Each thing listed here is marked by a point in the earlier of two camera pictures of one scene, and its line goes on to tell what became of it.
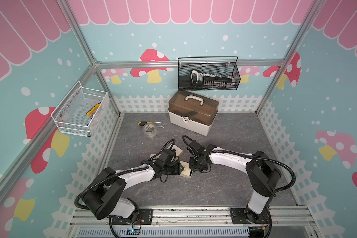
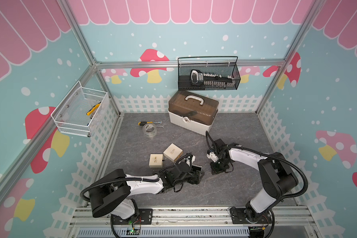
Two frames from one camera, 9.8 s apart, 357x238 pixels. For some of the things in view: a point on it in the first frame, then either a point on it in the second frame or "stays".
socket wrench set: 211,80 stays
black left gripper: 177,171 → 195,181
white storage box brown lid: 193,110 stays
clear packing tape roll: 149,130 stays
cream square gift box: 179,151 stays
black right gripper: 191,159 → 214,170
